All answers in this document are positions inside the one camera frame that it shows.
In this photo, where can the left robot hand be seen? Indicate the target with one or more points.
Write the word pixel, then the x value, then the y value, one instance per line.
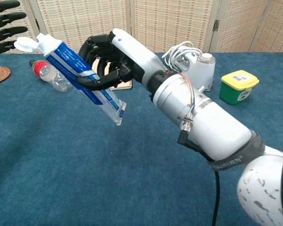
pixel 4 28

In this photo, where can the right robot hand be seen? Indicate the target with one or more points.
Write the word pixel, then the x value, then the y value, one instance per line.
pixel 136 54

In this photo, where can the blue white toothpaste tube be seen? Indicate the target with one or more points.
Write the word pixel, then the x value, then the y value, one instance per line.
pixel 66 58

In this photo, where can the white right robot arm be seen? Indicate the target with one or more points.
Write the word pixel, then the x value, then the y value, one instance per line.
pixel 214 127

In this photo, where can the spiral bound notebook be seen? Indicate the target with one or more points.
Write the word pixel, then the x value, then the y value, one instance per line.
pixel 125 86

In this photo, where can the woven folding screen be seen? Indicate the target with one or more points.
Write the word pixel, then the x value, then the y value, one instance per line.
pixel 167 23

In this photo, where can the clear bottle with red label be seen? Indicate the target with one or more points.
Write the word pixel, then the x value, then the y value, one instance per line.
pixel 47 74

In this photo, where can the white handheld garment steamer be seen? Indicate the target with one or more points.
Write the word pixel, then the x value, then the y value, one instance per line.
pixel 202 73

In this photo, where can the green box with yellow lid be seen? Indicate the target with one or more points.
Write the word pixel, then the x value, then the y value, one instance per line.
pixel 233 91

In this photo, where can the blue table cloth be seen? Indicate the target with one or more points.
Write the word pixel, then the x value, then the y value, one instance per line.
pixel 61 153

